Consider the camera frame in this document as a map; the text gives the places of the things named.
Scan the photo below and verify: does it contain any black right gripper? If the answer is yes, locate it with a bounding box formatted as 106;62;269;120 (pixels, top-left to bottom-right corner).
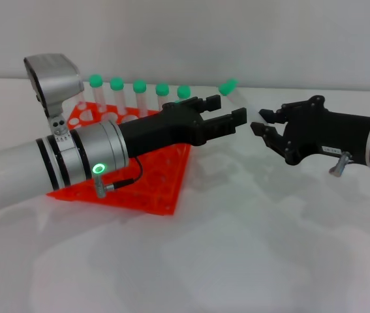
251;95;370;166

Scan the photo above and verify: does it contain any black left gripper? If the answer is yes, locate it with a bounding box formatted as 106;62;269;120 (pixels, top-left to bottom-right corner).
119;95;249;160

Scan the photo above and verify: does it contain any orange plastic test tube rack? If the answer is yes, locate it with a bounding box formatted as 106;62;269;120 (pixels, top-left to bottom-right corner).
46;100;194;216

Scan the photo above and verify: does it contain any black cable with silver plug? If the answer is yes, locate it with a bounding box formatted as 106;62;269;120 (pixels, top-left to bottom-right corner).
93;156;145;199

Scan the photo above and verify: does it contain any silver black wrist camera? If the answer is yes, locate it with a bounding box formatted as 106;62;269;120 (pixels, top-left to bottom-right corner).
23;53;85;136

